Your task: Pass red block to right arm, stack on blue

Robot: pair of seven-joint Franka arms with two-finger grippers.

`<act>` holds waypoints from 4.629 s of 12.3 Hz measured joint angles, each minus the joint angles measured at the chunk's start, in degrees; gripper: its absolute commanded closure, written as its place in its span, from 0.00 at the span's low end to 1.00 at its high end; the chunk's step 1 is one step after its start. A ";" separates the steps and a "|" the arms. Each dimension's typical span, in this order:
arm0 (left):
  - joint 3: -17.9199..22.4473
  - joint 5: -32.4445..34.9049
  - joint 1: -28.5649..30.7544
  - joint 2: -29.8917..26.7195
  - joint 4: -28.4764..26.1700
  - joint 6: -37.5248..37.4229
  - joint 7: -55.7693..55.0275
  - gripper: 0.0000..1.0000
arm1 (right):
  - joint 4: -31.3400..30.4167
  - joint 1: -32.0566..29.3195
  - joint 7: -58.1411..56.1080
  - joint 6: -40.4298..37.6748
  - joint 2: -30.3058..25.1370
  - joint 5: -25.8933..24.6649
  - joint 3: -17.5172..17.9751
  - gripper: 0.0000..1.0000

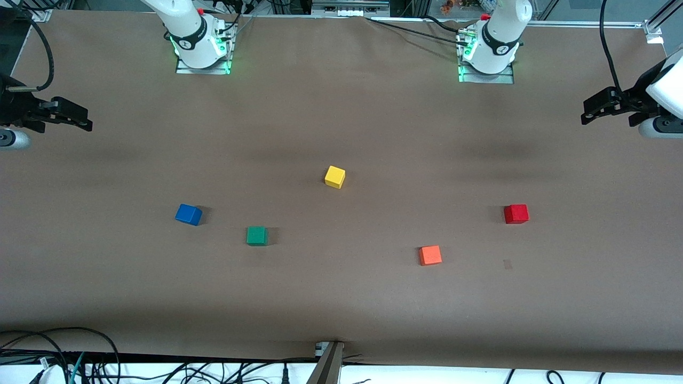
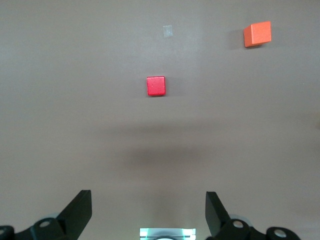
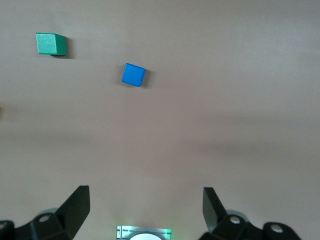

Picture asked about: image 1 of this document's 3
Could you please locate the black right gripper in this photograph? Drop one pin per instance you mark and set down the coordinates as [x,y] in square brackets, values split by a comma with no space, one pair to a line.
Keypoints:
[20,108]

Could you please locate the aluminium corner rail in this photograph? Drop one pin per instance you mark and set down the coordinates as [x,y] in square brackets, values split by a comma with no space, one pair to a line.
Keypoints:
[653,29]

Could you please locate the brown table cover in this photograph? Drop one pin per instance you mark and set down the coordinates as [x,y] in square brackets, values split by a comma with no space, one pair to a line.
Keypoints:
[341,106]

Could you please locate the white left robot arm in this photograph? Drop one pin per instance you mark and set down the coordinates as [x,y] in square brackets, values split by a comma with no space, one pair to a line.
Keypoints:
[499,32]

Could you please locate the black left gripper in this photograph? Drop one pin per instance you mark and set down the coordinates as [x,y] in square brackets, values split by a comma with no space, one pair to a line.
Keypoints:
[633,99]

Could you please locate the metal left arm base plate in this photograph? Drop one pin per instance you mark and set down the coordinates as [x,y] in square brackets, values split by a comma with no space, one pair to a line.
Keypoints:
[480,80]

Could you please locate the grey power strip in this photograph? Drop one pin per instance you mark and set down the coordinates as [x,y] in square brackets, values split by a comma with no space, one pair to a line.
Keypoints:
[349,9]

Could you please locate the thin aluminium edge rail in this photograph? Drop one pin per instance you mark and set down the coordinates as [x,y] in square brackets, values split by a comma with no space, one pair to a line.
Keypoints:
[576,23]

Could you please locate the orange cube block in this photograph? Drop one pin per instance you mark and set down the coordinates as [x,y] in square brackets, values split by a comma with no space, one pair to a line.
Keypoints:
[430,255]

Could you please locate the red cube block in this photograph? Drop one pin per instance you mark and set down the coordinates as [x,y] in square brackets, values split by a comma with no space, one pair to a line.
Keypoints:
[516,214]

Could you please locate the green cube block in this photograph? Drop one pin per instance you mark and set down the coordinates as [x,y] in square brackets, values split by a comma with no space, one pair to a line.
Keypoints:
[256,236]

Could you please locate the yellow cube block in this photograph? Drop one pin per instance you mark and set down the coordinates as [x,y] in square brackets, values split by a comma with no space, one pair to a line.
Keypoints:
[334,176]

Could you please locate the small white bracket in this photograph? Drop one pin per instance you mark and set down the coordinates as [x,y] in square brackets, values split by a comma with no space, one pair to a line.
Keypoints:
[322,349]

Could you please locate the grey metal post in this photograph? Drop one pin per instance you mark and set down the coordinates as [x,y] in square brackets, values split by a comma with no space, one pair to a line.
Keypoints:
[328,368]

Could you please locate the blue cube block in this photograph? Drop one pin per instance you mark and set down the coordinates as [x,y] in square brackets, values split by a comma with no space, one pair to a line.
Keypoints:
[188,215]

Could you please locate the aluminium corner bracket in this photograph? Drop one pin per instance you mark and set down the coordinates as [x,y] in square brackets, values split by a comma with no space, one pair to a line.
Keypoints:
[40,15]

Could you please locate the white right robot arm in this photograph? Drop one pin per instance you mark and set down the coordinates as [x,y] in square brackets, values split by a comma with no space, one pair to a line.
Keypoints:
[187,21]

